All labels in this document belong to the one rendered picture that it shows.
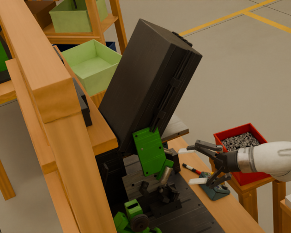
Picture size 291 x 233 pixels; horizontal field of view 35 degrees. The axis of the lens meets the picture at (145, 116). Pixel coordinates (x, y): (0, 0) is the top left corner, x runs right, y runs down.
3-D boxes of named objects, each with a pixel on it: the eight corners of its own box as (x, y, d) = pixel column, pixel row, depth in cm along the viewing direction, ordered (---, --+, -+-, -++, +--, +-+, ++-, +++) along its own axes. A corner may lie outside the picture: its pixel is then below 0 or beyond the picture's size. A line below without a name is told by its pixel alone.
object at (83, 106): (81, 105, 166) (76, 88, 162) (93, 125, 154) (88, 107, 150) (62, 112, 164) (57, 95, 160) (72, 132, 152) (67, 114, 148)
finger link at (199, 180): (207, 177, 175) (207, 178, 175) (190, 178, 178) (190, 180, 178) (205, 181, 172) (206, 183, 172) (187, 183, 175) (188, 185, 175)
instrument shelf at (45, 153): (58, 52, 224) (56, 44, 222) (118, 147, 151) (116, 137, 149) (7, 68, 218) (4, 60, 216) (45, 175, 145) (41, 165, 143)
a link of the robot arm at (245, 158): (254, 141, 164) (238, 143, 167) (251, 155, 157) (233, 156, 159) (260, 162, 168) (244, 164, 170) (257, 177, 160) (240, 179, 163)
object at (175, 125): (175, 118, 232) (174, 113, 230) (189, 133, 219) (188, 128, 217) (102, 145, 223) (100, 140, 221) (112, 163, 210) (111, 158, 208)
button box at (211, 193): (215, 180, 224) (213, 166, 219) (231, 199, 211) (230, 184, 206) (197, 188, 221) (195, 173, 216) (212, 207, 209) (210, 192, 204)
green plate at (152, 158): (162, 162, 213) (150, 119, 206) (168, 168, 205) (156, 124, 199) (139, 171, 210) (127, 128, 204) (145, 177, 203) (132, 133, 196)
